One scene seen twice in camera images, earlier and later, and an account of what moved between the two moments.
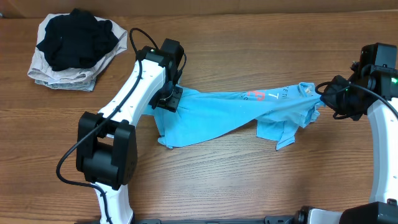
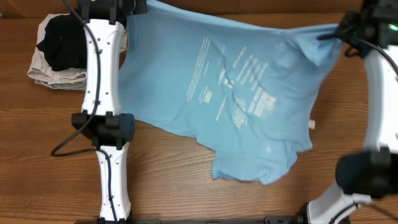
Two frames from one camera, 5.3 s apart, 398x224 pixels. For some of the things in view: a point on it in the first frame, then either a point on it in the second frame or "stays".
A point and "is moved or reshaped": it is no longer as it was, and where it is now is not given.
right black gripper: x=329 y=97 -> x=348 y=23
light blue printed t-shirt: x=278 y=114 is moved or reshaped
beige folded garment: x=41 y=70 stays
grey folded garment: x=88 y=85 stays
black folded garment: x=76 y=40 stays
